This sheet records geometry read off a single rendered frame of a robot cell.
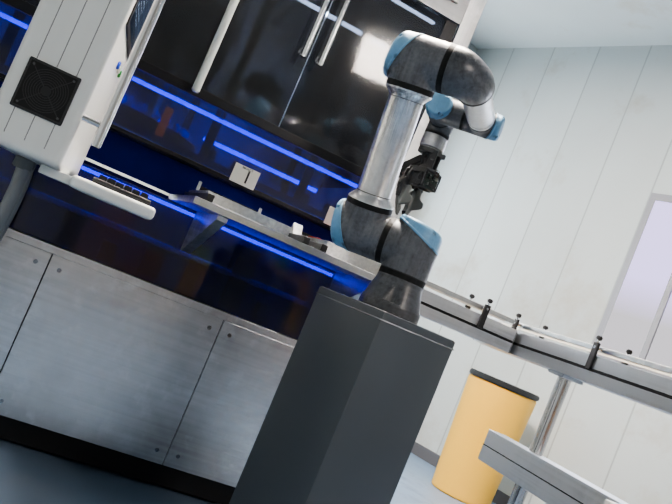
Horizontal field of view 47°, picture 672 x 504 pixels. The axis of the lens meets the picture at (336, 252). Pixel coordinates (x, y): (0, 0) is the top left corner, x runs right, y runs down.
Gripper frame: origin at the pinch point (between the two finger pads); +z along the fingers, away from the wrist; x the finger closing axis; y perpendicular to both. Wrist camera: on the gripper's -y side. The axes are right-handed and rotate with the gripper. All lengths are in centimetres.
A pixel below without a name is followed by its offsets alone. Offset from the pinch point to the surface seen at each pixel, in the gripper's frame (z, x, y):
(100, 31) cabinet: -4, -97, -11
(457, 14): -74, 16, -27
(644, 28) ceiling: -208, 256, -122
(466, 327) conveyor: 22, 71, -18
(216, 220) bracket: 24, -47, -15
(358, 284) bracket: 24.2, 3.6, -8.1
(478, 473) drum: 90, 225, -93
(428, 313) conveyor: 23, 56, -24
